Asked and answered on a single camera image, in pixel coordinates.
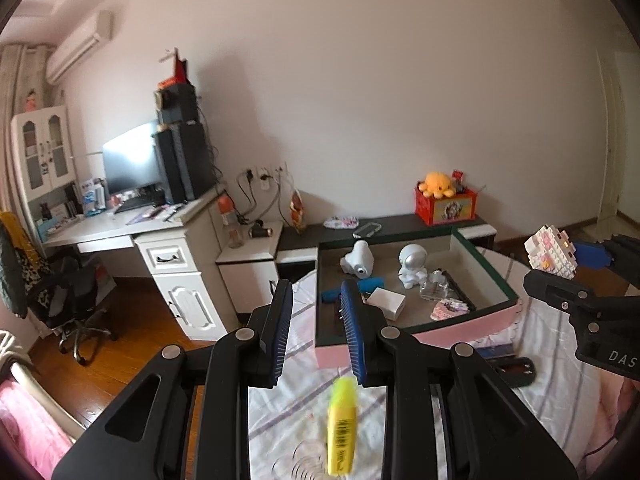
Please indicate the metal spring coil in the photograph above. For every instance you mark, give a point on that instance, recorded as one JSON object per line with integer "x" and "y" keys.
{"x": 300, "y": 462}

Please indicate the bottle with orange cap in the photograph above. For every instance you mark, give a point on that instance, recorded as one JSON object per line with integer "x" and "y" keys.
{"x": 230, "y": 225}

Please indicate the small white box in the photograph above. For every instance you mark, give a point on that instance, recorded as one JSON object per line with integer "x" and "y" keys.
{"x": 385, "y": 304}

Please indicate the black hair curler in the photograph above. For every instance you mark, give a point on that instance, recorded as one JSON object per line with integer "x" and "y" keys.
{"x": 261, "y": 230}

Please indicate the red carton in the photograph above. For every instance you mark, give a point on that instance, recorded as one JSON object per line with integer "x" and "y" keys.
{"x": 177, "y": 70}

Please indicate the small doll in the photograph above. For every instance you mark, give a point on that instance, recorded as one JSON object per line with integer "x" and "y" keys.
{"x": 32, "y": 101}

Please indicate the white astronaut figurine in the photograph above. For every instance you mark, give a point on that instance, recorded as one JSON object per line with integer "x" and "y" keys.
{"x": 412, "y": 265}

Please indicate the white desk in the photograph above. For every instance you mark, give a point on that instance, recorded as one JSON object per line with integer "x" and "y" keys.
{"x": 180, "y": 270}

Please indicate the clear glass bottle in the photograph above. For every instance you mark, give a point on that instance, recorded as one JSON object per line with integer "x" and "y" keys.
{"x": 434, "y": 286}

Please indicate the clear plastic case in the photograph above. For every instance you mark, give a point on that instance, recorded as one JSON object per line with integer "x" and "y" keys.
{"x": 367, "y": 230}

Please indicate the blue plastic toy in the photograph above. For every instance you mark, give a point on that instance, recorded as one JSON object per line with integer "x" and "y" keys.
{"x": 372, "y": 285}

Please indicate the white plastic gadget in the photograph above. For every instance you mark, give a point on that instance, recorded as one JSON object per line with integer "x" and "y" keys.
{"x": 357, "y": 260}

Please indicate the computer monitor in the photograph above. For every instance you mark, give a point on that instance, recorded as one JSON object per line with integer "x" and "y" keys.
{"x": 132, "y": 160}

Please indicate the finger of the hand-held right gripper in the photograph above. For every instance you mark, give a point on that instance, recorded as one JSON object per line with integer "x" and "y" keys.
{"x": 550, "y": 287}
{"x": 592, "y": 255}

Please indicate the low black cabinet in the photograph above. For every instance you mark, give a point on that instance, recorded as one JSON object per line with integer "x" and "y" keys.
{"x": 400, "y": 227}

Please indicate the pink white block cube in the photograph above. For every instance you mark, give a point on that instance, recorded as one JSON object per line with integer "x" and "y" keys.
{"x": 550, "y": 250}

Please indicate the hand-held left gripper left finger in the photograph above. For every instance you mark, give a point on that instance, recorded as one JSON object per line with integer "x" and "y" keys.
{"x": 280, "y": 332}

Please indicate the pink patterned pouch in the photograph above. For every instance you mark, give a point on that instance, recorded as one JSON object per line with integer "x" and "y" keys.
{"x": 450, "y": 309}

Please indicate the white glass door cabinet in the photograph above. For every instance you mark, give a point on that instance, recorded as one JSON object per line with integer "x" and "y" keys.
{"x": 45, "y": 155}

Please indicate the white side table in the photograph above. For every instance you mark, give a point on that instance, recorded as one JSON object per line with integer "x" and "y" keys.
{"x": 250, "y": 270}

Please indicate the black office chair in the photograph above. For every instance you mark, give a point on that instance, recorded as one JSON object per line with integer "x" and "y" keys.
{"x": 65, "y": 290}

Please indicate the orange plush toy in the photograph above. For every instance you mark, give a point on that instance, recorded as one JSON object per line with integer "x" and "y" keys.
{"x": 436, "y": 184}

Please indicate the wall sockets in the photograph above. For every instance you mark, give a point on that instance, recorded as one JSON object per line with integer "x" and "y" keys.
{"x": 265, "y": 172}

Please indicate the pink blanket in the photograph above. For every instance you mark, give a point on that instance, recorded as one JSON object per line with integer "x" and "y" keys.
{"x": 30, "y": 430}

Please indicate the yellow highlighter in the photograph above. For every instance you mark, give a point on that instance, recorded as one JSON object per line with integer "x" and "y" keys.
{"x": 341, "y": 430}

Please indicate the red storage box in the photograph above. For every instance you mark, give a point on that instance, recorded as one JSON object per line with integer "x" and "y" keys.
{"x": 450, "y": 210}

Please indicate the patterned cloth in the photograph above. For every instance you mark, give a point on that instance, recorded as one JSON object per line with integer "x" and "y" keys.
{"x": 341, "y": 222}

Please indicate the blue white booklet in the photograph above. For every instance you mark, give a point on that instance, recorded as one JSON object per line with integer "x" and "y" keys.
{"x": 492, "y": 350}

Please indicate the white door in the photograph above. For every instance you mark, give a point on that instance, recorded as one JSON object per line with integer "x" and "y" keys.
{"x": 610, "y": 145}

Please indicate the pink box with green rim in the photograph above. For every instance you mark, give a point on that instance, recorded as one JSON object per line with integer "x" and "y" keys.
{"x": 450, "y": 335}

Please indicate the black tower speaker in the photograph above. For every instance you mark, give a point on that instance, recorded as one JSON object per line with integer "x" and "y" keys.
{"x": 192, "y": 160}
{"x": 167, "y": 170}

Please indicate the black box on speakers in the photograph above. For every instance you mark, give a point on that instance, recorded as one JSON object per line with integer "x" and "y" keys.
{"x": 177, "y": 105}

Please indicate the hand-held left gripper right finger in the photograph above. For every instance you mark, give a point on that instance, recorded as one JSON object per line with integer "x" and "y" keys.
{"x": 352, "y": 332}

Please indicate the orange snack bag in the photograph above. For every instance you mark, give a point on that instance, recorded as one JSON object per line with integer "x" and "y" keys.
{"x": 297, "y": 212}

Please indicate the white air conditioner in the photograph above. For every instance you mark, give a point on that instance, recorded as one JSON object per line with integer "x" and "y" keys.
{"x": 75, "y": 50}

